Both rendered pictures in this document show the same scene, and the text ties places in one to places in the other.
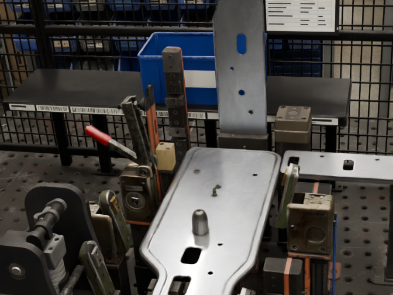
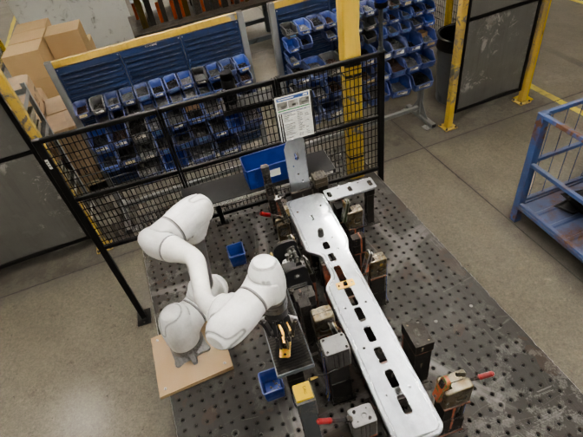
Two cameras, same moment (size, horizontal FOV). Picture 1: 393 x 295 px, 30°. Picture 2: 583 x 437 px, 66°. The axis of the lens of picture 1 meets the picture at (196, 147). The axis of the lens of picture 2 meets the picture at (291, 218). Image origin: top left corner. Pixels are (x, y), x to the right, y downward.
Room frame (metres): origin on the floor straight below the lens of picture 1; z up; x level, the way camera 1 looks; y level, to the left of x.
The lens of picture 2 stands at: (-0.22, 0.80, 2.60)
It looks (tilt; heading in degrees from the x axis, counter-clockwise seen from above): 42 degrees down; 335
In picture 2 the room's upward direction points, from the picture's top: 10 degrees counter-clockwise
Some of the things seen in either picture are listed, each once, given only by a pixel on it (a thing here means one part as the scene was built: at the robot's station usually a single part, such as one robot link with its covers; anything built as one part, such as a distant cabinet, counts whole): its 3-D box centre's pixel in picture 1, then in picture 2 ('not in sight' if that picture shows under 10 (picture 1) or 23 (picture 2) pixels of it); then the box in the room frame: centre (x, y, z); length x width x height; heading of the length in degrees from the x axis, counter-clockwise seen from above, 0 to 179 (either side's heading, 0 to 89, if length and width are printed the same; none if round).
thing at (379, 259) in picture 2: not in sight; (376, 281); (0.85, -0.09, 0.87); 0.12 x 0.09 x 0.35; 74
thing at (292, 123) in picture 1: (293, 178); (321, 198); (1.51, -0.23, 0.88); 0.08 x 0.08 x 0.36; 74
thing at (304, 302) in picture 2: not in sight; (309, 329); (0.81, 0.33, 0.90); 0.05 x 0.05 x 0.40; 74
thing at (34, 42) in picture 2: not in sight; (65, 74); (5.95, 0.62, 0.52); 1.20 x 0.80 x 1.05; 166
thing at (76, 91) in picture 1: (175, 95); (258, 180); (1.76, 0.04, 1.02); 0.90 x 0.22 x 0.03; 74
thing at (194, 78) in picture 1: (204, 67); (269, 166); (1.73, -0.04, 1.10); 0.30 x 0.17 x 0.13; 76
